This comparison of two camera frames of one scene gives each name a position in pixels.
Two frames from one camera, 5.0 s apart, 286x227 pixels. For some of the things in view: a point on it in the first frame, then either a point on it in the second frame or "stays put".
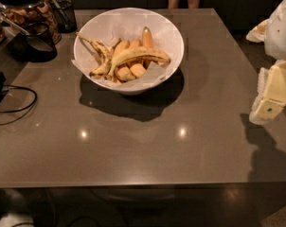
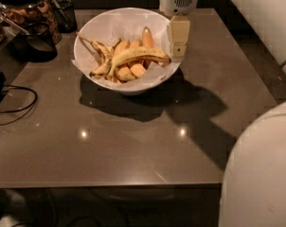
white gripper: x=281 y=32 -> x=179 y=1
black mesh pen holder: x=65 y=16 stays put
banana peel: x=141 y=51 stays put
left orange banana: x=123 y=73 stays put
